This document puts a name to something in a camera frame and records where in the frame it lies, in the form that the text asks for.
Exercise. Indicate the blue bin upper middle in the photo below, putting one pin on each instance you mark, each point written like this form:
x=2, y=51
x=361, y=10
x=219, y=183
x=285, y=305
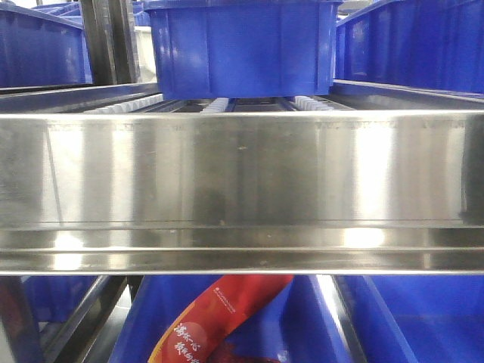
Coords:
x=243, y=49

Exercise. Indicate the blue bin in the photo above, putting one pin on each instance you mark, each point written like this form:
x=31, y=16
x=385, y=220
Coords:
x=39, y=49
x=54, y=298
x=243, y=49
x=295, y=327
x=416, y=318
x=421, y=44

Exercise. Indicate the blue bin lower middle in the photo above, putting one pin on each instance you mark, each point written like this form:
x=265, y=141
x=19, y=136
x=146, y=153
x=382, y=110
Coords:
x=295, y=327

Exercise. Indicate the red snack package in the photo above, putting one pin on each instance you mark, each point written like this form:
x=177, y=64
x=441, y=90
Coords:
x=219, y=310

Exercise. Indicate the blue bin lower right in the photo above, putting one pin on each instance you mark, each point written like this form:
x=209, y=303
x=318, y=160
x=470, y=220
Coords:
x=416, y=318

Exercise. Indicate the blue bin lower left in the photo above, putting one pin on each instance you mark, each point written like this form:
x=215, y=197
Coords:
x=54, y=298

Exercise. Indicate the blue bin upper right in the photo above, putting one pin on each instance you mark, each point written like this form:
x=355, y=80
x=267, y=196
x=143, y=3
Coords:
x=421, y=44

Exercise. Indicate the blue bin upper left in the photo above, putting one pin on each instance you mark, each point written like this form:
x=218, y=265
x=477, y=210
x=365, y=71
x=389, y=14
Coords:
x=39, y=49

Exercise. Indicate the stainless steel shelf rail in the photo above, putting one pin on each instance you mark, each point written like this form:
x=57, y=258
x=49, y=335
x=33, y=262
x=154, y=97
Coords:
x=338, y=192

